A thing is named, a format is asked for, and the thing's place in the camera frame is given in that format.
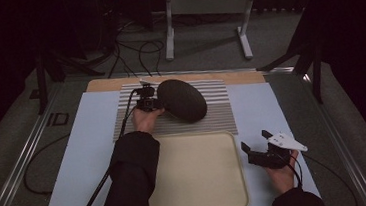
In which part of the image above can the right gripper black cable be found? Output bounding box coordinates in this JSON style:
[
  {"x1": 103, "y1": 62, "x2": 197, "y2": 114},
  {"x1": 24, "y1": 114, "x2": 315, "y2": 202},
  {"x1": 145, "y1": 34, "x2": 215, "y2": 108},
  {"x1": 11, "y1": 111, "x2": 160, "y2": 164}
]
[{"x1": 285, "y1": 147, "x2": 359, "y2": 206}]

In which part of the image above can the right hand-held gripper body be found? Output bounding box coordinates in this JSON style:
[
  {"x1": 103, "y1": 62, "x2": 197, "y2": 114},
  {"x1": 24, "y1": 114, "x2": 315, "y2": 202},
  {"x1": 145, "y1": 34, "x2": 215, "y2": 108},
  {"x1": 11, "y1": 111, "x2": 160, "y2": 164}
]
[{"x1": 245, "y1": 129, "x2": 310, "y2": 171}]

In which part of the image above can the dark textured round plate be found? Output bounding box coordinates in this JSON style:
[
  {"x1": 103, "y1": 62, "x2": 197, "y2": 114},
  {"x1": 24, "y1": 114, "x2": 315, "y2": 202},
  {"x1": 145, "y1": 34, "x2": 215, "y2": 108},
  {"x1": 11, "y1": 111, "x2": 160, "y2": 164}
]
[{"x1": 155, "y1": 76, "x2": 210, "y2": 126}]

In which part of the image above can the person's left hand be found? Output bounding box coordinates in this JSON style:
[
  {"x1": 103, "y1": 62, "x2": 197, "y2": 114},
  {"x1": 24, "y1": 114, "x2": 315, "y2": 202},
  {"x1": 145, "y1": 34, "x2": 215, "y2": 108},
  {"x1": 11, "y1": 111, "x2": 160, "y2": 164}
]
[{"x1": 130, "y1": 106, "x2": 167, "y2": 135}]

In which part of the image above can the striped woven placemat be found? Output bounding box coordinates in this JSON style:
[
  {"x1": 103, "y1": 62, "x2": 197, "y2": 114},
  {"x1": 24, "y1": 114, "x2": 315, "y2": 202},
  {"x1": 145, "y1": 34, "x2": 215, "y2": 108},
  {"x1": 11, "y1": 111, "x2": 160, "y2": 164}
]
[{"x1": 108, "y1": 74, "x2": 239, "y2": 146}]

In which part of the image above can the person's right hand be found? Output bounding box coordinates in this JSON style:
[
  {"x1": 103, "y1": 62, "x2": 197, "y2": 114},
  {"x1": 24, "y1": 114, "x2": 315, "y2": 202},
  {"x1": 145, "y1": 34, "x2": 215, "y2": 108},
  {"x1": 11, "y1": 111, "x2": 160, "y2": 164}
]
[{"x1": 264, "y1": 149, "x2": 303, "y2": 197}]

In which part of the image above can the cream plastic tray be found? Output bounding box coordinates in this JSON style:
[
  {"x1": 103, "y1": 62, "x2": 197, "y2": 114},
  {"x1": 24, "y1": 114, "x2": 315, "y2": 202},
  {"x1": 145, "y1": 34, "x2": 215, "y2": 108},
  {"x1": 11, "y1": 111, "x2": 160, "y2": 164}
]
[{"x1": 142, "y1": 128, "x2": 250, "y2": 206}]

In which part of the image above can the grey metal stand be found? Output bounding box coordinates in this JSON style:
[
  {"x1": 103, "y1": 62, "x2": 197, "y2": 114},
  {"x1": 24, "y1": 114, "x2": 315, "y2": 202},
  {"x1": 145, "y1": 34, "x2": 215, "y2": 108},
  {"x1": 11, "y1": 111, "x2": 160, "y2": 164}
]
[{"x1": 160, "y1": 0, "x2": 264, "y2": 67}]

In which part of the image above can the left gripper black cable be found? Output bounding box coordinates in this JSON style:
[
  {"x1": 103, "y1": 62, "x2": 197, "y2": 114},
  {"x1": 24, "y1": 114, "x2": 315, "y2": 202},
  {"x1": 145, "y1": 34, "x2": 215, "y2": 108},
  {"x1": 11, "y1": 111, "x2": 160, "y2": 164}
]
[{"x1": 64, "y1": 88, "x2": 149, "y2": 206}]

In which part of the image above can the black tripod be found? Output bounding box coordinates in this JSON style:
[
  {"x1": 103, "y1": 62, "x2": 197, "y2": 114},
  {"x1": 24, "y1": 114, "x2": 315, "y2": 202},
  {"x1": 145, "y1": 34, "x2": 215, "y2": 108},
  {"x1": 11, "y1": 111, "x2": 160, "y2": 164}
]
[
  {"x1": 251, "y1": 4, "x2": 328, "y2": 110},
  {"x1": 25, "y1": 46, "x2": 109, "y2": 116}
]

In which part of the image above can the black floor cable bundle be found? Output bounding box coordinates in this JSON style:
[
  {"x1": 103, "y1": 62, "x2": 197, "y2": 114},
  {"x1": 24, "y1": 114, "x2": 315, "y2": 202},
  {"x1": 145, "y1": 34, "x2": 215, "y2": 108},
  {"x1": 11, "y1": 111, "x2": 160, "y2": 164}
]
[{"x1": 103, "y1": 18, "x2": 167, "y2": 80}]

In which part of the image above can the aluminium floor rail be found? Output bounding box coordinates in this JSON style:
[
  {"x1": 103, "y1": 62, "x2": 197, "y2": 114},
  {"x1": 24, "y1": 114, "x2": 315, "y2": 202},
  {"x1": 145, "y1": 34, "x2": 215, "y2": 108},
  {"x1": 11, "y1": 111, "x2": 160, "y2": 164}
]
[
  {"x1": 0, "y1": 83, "x2": 73, "y2": 206},
  {"x1": 296, "y1": 63, "x2": 366, "y2": 206}
]

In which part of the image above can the light blue table sheet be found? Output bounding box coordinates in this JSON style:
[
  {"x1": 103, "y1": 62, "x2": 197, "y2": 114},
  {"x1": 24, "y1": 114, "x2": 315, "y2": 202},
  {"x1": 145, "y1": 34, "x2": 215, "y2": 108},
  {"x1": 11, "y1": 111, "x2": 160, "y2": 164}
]
[{"x1": 31, "y1": 72, "x2": 322, "y2": 206}]

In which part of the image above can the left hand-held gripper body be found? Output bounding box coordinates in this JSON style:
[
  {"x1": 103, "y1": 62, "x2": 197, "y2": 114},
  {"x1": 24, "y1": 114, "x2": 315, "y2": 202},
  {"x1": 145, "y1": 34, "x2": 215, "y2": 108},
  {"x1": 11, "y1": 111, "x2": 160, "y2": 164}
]
[{"x1": 132, "y1": 76, "x2": 166, "y2": 114}]

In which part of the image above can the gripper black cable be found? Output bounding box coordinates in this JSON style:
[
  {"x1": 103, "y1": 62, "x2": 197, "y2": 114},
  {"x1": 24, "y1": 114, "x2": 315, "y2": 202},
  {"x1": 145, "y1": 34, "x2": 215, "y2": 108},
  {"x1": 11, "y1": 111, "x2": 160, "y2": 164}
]
[
  {"x1": 64, "y1": 88, "x2": 149, "y2": 206},
  {"x1": 285, "y1": 147, "x2": 359, "y2": 206}
]

